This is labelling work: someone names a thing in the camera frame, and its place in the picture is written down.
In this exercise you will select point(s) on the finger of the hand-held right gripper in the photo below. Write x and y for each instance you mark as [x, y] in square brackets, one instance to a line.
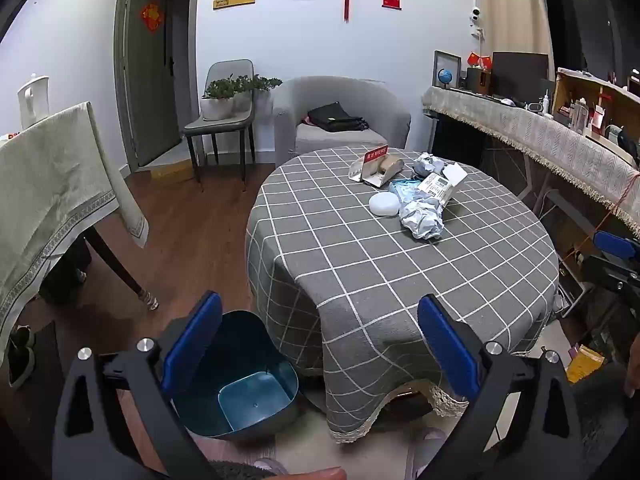
[617, 246]

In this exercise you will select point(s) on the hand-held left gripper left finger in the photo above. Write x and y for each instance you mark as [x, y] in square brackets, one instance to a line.
[192, 347]

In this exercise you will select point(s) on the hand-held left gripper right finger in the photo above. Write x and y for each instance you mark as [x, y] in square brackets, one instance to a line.
[447, 355]

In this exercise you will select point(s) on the blue trash bin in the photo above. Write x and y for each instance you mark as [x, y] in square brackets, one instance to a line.
[250, 400]

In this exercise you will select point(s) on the large paper ball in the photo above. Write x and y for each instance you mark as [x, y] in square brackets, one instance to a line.
[422, 220]

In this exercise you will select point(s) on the white round lid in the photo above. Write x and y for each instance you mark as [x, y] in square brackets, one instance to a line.
[385, 205]

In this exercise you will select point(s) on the blue face mask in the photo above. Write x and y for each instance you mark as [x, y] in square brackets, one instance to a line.
[404, 191]

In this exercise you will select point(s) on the white printed carton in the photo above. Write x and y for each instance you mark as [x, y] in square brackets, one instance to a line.
[440, 185]

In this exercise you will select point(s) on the small paper ball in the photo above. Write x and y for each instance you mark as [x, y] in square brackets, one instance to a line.
[429, 164]

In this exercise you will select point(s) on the person's right hand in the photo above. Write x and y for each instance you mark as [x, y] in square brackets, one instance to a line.
[634, 365]

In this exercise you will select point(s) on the person's left hand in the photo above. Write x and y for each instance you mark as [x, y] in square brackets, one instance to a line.
[315, 474]

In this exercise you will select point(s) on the round table with checked tablecloth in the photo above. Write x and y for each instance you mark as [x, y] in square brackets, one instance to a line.
[400, 275]

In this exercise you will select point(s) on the yellow package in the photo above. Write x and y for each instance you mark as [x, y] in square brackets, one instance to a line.
[582, 366]

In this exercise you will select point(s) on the dark wooden table leg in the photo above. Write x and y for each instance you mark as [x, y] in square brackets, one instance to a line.
[117, 265]

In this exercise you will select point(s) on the long desk with beige cloth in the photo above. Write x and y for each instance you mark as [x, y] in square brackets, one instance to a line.
[540, 137]

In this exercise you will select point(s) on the grey slipper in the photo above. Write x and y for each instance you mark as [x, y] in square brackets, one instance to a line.
[270, 466]

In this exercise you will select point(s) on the small white desk clock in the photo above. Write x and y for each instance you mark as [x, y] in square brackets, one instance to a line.
[535, 108]

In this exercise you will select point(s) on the wooden shelf box with items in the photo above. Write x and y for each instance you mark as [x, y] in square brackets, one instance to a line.
[567, 92]

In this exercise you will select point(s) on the dark shoes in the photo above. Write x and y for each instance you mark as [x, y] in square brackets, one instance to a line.
[20, 360]

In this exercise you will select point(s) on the flat cardboard box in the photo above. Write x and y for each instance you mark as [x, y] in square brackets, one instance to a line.
[172, 172]

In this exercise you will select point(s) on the black monitor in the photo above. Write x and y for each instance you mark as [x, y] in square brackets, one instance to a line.
[520, 74]

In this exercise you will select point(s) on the brown tape roll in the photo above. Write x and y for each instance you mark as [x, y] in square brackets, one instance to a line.
[392, 165]

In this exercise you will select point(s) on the red-topped sign holder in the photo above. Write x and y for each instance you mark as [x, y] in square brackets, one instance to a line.
[372, 155]

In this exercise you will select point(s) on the brown wooden box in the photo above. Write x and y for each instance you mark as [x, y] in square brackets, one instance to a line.
[479, 81]

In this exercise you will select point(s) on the table with beige tablecloth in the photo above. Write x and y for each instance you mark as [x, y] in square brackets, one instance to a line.
[50, 175]

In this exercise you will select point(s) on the small red flags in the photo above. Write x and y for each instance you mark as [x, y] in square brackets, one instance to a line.
[480, 59]

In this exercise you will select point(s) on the small blue globe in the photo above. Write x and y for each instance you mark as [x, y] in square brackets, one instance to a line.
[444, 76]

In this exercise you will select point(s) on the beige curtain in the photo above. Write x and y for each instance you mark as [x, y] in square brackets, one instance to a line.
[510, 10]

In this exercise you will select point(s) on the grey door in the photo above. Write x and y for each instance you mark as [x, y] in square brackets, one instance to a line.
[150, 90]

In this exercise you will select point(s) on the black bag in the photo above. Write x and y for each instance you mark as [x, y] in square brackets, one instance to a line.
[335, 116]

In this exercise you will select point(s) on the trailing potted plant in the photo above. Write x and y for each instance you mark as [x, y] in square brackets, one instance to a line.
[260, 82]

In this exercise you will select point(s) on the grey dining chair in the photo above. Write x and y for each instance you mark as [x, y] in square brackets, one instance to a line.
[230, 72]

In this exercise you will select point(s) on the grey armchair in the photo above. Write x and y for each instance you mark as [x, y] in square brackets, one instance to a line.
[345, 95]

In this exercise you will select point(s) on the white jug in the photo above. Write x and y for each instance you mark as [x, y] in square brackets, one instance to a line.
[32, 102]

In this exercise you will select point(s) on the red door decoration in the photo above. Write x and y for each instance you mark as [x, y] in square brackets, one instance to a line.
[152, 17]

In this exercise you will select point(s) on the picture frame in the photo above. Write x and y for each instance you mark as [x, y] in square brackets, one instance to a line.
[446, 60]

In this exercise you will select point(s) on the white security camera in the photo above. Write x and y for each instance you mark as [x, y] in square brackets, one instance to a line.
[476, 16]

